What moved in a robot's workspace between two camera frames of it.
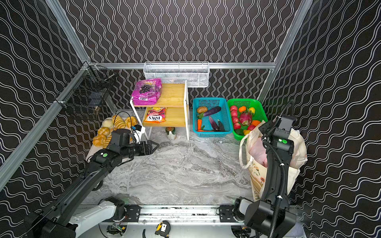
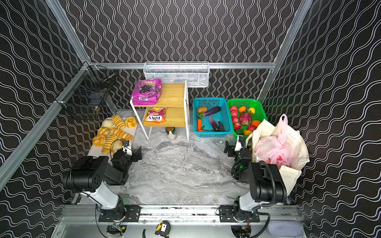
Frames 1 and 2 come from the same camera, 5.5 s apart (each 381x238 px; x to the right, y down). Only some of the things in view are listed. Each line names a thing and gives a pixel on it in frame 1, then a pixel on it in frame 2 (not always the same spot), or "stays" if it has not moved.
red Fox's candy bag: x=156 y=115 stays
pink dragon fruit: x=245 y=118 stays
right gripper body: x=268 y=128 → x=235 y=149
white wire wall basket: x=196 y=74 stays
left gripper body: x=149 y=148 → x=133 y=154
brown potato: x=202 y=109 stays
